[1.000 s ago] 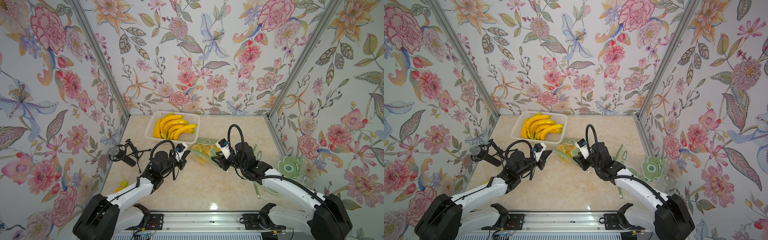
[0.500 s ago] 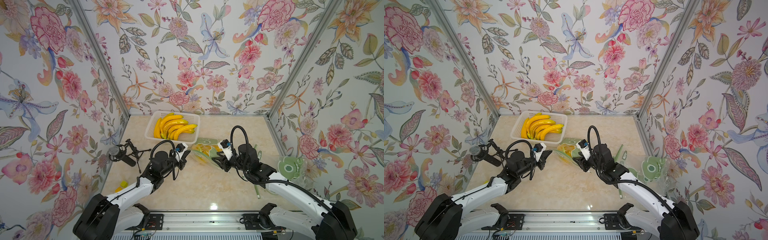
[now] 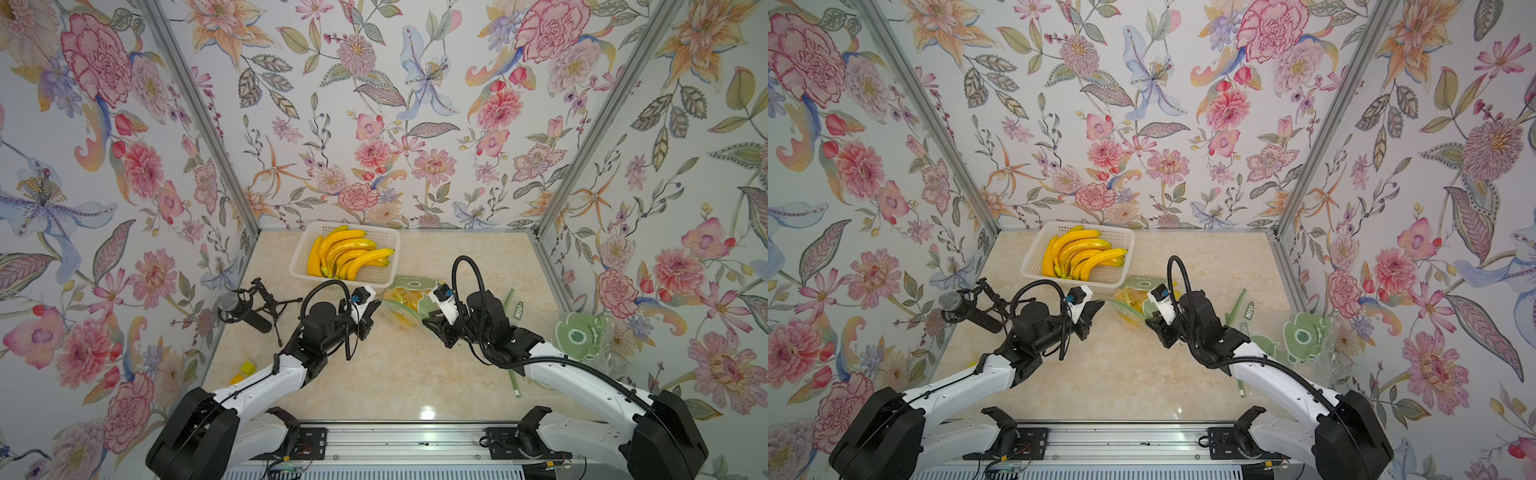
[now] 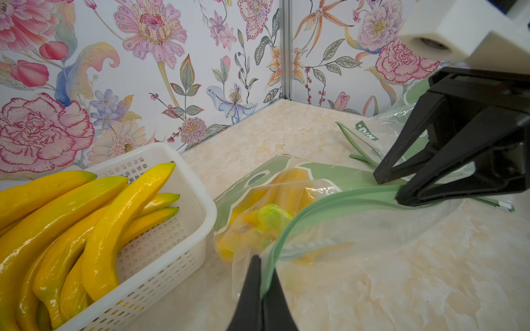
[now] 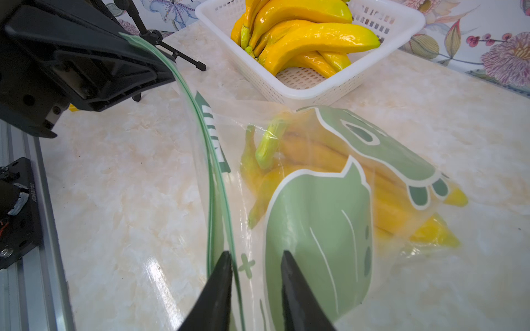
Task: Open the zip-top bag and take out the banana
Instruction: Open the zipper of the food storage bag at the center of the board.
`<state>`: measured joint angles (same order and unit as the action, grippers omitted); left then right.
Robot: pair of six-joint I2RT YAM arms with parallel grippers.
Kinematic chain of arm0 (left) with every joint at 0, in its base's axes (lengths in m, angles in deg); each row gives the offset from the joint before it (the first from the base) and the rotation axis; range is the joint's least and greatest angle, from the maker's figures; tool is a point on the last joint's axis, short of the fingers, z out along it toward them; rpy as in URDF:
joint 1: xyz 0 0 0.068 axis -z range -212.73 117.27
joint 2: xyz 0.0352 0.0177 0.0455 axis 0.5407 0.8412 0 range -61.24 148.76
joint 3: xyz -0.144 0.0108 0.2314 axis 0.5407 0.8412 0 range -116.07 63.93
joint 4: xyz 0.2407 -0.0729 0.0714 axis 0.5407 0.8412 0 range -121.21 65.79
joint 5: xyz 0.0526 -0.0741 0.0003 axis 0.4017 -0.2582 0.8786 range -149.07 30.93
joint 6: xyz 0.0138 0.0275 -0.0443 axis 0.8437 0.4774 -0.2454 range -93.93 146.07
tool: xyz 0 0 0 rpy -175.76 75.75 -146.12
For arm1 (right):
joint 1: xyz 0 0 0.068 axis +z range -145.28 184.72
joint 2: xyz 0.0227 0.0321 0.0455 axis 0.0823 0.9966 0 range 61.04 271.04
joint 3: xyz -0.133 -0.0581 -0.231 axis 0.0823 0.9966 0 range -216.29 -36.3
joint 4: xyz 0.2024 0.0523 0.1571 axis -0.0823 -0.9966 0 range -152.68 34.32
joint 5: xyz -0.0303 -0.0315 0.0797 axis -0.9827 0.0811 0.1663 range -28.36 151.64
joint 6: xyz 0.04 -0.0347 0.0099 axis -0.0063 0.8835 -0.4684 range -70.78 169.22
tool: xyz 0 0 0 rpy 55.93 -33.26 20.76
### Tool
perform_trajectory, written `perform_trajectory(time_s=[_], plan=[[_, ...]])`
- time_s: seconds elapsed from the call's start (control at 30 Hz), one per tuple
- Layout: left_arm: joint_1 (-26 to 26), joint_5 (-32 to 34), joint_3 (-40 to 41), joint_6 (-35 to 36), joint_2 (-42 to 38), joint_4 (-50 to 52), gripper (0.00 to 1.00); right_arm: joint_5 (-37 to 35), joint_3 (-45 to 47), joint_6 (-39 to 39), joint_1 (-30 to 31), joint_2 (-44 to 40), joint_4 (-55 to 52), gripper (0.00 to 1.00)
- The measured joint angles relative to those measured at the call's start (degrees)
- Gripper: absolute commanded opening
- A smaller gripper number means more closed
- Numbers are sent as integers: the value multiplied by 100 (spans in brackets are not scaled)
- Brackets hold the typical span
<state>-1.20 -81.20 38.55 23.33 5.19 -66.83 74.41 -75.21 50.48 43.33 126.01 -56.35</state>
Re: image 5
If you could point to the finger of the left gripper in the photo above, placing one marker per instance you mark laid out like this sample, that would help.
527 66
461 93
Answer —
82 53

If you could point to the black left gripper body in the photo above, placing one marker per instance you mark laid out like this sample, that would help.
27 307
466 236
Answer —
33 96

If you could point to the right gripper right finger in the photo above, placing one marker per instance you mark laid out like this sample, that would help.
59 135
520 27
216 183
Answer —
301 311

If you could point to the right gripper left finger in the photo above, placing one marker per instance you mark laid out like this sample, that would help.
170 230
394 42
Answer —
212 308

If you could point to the zip-top bag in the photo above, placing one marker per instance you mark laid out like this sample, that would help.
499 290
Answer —
343 197

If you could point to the yellow banana bunch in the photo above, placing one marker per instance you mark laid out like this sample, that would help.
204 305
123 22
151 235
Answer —
264 25

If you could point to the black microphone on tripod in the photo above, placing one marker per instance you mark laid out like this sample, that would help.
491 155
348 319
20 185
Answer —
154 37

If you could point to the white plastic basket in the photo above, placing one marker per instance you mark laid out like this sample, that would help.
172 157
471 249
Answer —
393 23

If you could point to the aluminium front rail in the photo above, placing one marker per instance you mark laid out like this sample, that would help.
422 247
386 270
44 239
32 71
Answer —
34 291

